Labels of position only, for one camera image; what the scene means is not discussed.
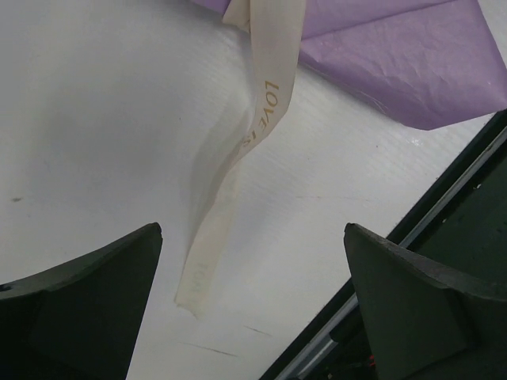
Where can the cream printed ribbon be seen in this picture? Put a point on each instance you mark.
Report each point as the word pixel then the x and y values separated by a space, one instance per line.
pixel 253 138

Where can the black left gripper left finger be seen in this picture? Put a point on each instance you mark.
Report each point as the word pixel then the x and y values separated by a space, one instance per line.
pixel 80 319

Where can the aluminium front frame rail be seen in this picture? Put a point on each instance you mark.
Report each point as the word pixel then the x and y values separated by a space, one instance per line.
pixel 324 342

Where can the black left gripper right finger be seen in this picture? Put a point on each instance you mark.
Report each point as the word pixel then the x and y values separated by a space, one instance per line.
pixel 425 319

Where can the purple wrapping paper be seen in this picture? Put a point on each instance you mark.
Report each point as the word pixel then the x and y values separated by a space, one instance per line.
pixel 425 64

